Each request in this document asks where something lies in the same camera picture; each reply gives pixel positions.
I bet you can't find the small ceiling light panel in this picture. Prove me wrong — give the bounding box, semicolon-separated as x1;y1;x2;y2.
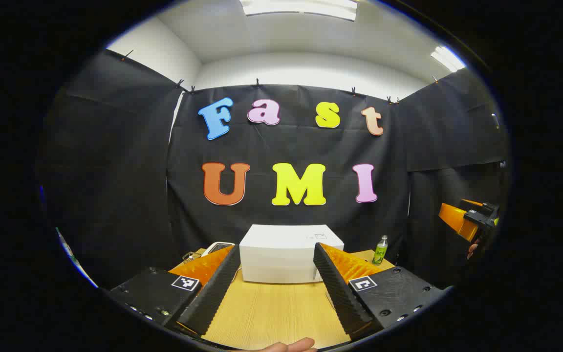
431;46;467;73

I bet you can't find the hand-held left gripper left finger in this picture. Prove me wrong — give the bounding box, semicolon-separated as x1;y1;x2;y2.
107;244;241;338

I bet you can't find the green label drink bottle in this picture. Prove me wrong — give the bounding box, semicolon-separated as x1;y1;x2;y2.
372;235;389;266

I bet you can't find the white microwave oven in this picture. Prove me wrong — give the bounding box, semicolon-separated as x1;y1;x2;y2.
239;224;345;284

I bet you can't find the black backdrop cloth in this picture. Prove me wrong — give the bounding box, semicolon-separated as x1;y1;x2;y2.
37;49;512;289

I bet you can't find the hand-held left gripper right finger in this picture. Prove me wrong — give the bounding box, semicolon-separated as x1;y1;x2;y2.
313;242;453;340

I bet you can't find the white toaster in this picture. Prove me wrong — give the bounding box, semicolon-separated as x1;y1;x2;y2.
201;242;236;258

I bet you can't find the large ceiling light panel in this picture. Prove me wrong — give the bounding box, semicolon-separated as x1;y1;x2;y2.
240;0;359;21

